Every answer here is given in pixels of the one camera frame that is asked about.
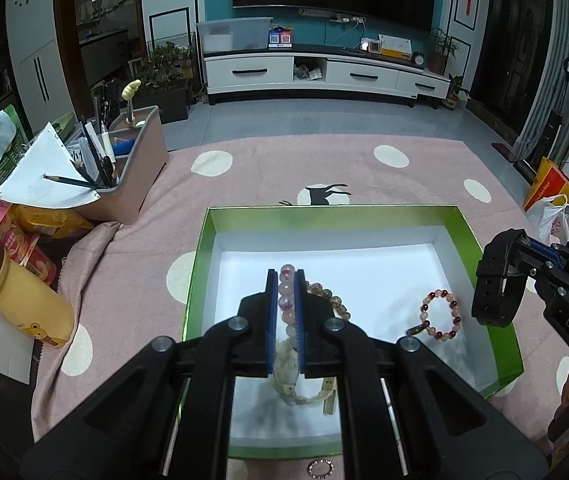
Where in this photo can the yellow banana pen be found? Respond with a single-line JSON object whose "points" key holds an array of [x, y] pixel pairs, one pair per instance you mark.
{"points": [[131, 90]]}

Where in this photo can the white notebook paper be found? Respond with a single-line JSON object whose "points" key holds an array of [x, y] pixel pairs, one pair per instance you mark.
{"points": [[39, 160]]}

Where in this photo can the beige pen organizer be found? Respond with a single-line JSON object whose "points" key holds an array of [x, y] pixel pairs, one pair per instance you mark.
{"points": [[144, 170]]}

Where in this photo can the yellow bear bottle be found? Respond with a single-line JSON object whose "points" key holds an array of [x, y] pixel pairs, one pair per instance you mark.
{"points": [[29, 305]]}

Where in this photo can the yellow flat box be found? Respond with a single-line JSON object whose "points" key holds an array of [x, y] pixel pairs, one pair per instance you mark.
{"points": [[394, 47]]}

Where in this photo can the yellow snack packet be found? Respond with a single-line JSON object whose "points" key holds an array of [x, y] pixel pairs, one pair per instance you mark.
{"points": [[47, 222]]}

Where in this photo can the blue code stand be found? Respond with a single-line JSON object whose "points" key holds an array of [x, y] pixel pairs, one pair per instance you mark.
{"points": [[280, 37]]}

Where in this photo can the green cardboard box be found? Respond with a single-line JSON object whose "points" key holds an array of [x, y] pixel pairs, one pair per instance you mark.
{"points": [[364, 270]]}

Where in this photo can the dark wrist watch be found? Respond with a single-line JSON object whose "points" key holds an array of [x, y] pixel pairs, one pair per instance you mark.
{"points": [[489, 305]]}

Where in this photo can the white plastic bag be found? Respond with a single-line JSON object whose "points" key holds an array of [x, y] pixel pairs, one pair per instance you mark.
{"points": [[554, 220]]}

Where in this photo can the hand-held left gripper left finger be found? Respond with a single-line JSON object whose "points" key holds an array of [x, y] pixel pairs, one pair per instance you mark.
{"points": [[272, 320]]}

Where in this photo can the tall potted plant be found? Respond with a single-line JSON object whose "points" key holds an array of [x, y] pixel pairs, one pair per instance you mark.
{"points": [[442, 50]]}

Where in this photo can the pink polka dot blanket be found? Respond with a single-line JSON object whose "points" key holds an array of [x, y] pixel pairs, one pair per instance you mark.
{"points": [[139, 260]]}

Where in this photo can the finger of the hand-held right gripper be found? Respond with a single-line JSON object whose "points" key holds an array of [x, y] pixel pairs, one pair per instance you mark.
{"points": [[539, 249], [531, 272]]}

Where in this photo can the small black clock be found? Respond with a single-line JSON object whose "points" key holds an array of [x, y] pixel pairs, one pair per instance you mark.
{"points": [[418, 58]]}

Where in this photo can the black planter with plants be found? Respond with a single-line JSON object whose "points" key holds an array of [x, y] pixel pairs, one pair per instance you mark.
{"points": [[169, 90]]}

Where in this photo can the dark pencil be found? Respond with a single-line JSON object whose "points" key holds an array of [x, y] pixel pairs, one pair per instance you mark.
{"points": [[69, 181]]}

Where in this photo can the small potted plant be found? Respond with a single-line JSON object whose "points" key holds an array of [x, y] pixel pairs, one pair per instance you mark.
{"points": [[456, 87]]}

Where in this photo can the white tv cabinet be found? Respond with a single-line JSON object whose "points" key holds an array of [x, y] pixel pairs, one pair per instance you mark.
{"points": [[274, 72]]}

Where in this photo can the yellow paper bag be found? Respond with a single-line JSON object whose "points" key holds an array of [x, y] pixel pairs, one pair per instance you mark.
{"points": [[549, 180]]}

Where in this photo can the clear storage box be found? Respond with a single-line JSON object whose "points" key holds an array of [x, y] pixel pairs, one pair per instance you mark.
{"points": [[234, 35]]}

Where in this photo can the white tall cupboard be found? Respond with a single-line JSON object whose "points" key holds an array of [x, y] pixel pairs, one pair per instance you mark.
{"points": [[39, 60]]}

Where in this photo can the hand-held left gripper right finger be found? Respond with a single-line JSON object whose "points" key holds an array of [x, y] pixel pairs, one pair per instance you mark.
{"points": [[300, 320]]}

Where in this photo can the white sports watch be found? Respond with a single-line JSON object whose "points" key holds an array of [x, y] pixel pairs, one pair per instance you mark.
{"points": [[284, 375]]}

